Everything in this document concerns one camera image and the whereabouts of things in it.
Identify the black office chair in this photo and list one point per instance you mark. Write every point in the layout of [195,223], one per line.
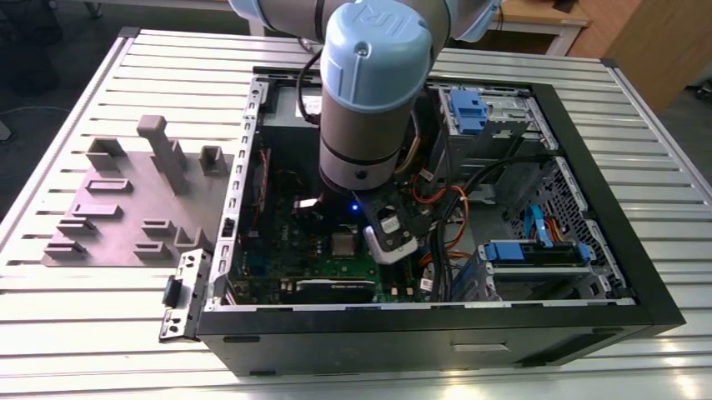
[33,54]

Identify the CPU socket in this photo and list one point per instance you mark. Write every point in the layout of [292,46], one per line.
[344,259]

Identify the black graphics card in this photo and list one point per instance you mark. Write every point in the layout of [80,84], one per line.
[334,290]

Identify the silver CPU with green edge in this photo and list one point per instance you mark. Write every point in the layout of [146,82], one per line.
[343,243]

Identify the hard disk in blue carrier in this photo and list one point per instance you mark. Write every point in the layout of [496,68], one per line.
[508,252]

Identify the brown wooden cabinet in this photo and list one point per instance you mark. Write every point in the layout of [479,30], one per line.
[655,50]

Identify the black open PC case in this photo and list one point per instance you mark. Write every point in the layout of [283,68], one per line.
[388,346]

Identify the grey power supply unit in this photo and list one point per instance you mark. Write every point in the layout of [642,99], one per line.
[283,104]

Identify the grey parts rack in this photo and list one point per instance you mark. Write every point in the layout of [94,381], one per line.
[144,200]

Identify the grey metal slot bracket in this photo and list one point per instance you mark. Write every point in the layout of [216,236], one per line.
[188,291]

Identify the grey metal disk bay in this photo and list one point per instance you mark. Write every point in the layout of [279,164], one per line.
[533,273]

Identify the grey metal drive cage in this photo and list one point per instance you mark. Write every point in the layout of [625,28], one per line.
[460,154]

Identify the wooden desk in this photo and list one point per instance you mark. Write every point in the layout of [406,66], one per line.
[555,12]

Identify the green motherboard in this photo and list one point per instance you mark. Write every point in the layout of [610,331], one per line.
[288,258]

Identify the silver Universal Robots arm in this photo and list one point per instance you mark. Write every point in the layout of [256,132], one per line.
[367,104]

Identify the black RAM slot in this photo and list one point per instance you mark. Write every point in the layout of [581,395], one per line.
[407,277]

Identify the white desk frame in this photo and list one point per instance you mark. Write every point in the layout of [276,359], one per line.
[255,25]

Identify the empty blue disk carrier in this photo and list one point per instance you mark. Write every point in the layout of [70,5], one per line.
[467,112]

